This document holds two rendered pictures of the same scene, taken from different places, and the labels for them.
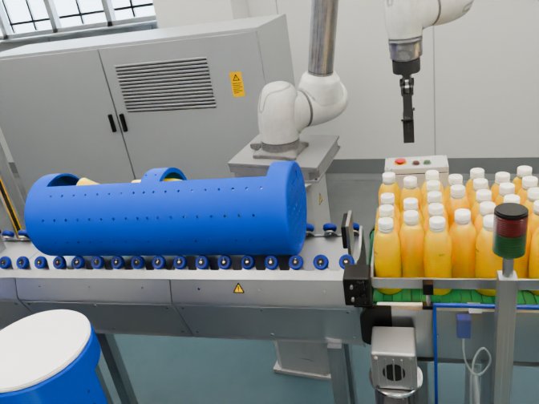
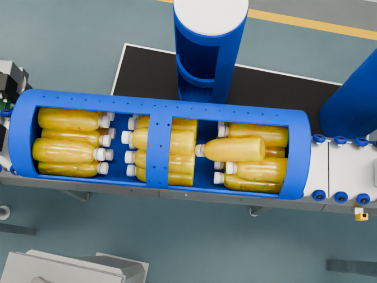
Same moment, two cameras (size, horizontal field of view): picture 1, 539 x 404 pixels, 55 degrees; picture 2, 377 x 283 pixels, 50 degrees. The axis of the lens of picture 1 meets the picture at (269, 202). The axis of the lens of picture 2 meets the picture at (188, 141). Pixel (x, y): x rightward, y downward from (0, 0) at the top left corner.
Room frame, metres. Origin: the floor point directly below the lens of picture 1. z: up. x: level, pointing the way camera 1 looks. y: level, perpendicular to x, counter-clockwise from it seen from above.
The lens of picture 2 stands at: (1.87, 0.34, 2.35)
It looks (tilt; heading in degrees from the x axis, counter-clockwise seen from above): 75 degrees down; 167
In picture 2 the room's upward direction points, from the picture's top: straight up
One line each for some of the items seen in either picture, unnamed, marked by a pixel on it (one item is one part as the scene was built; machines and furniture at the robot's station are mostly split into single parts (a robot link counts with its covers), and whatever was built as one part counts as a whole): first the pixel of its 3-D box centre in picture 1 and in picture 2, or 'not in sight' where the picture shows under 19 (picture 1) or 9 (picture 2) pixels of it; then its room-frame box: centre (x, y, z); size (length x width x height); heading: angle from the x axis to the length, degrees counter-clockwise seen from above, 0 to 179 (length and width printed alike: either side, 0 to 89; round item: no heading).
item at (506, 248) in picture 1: (509, 240); not in sight; (0.89, -0.48, 1.18); 0.06 x 0.06 x 0.05
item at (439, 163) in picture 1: (416, 175); not in sight; (1.56, -0.50, 1.05); 0.20 x 0.10 x 0.10; 72
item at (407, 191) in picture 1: (411, 212); not in sight; (1.41, -0.43, 1.00); 0.07 x 0.07 x 0.20
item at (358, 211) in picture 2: not in sight; (361, 209); (1.86, 0.97, 0.92); 0.08 x 0.03 x 0.05; 162
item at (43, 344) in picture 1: (32, 347); (211, 1); (1.01, 0.62, 1.03); 0.28 x 0.28 x 0.01
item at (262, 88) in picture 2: not in sight; (238, 110); (1.14, 0.81, 0.07); 1.50 x 0.52 x 0.15; 66
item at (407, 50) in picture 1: (405, 48); not in sight; (1.41, -0.44, 1.50); 0.09 x 0.09 x 0.06
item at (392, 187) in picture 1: (391, 207); not in sight; (1.47, -0.38, 1.00); 0.07 x 0.07 x 0.20
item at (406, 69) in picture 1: (406, 74); not in sight; (1.41, -0.44, 1.43); 0.08 x 0.07 x 0.09; 163
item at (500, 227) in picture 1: (510, 221); not in sight; (0.89, -0.48, 1.23); 0.06 x 0.06 x 0.04
